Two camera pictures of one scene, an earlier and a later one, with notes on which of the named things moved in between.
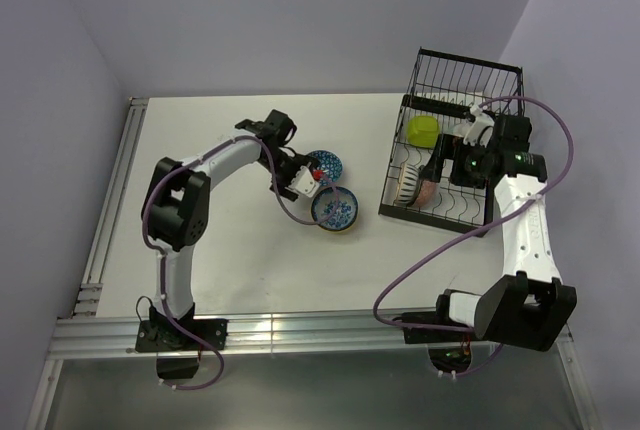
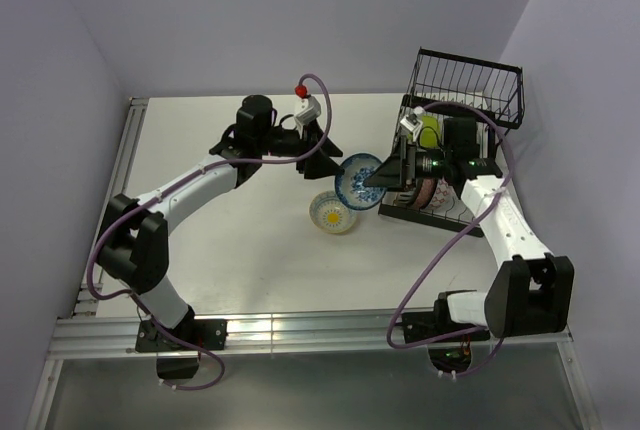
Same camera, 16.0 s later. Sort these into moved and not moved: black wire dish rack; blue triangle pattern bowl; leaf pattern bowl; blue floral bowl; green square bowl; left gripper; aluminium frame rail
Moved: blue floral bowl; left gripper; blue triangle pattern bowl
Not moved: leaf pattern bowl; aluminium frame rail; green square bowl; black wire dish rack
